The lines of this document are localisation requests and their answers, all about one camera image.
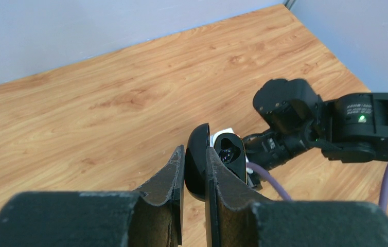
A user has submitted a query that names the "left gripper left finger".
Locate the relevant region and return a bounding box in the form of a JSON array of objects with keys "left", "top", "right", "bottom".
[{"left": 0, "top": 146, "right": 185, "bottom": 246}]

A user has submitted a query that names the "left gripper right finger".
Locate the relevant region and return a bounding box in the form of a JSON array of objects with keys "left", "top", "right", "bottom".
[{"left": 205, "top": 163, "right": 388, "bottom": 246}]

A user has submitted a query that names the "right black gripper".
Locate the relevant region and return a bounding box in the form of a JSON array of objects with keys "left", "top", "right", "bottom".
[{"left": 243, "top": 129, "right": 303, "bottom": 170}]

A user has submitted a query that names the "black charging case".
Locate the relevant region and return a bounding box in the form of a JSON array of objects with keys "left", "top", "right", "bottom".
[{"left": 184, "top": 123, "right": 245, "bottom": 201}]

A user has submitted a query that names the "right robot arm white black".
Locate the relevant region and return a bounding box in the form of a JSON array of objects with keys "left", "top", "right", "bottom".
[{"left": 243, "top": 79, "right": 388, "bottom": 170}]

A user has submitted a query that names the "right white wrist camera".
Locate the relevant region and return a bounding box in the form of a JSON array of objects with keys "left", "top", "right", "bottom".
[{"left": 210, "top": 128, "right": 260, "bottom": 189}]

